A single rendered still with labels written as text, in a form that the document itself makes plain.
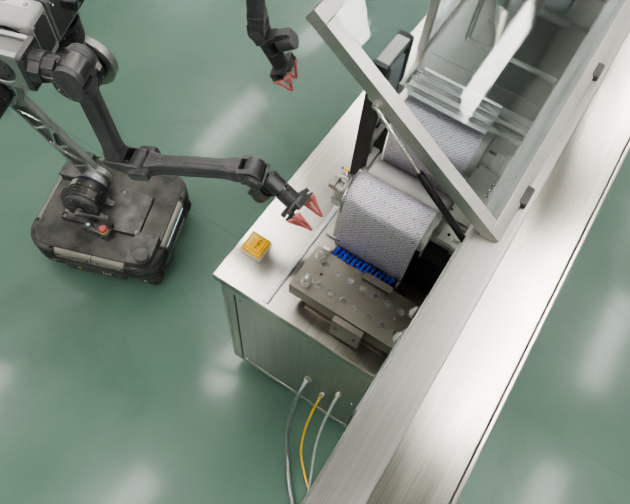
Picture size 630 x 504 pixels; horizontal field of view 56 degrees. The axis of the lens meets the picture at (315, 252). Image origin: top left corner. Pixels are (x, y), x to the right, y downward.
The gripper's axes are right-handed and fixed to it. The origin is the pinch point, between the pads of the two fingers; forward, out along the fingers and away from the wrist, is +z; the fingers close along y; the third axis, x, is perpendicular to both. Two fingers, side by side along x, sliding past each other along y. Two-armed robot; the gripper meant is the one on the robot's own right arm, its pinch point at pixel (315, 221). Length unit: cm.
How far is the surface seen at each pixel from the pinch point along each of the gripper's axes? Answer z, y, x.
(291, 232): 0.6, -1.5, -20.2
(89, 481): 18, 99, -114
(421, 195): 14.4, -16.6, 25.1
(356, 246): 13.2, 0.3, 7.2
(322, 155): -7.0, -34.5, -23.9
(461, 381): 32, 34, 58
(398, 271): 26.0, 0.3, 14.1
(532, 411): 145, -30, -45
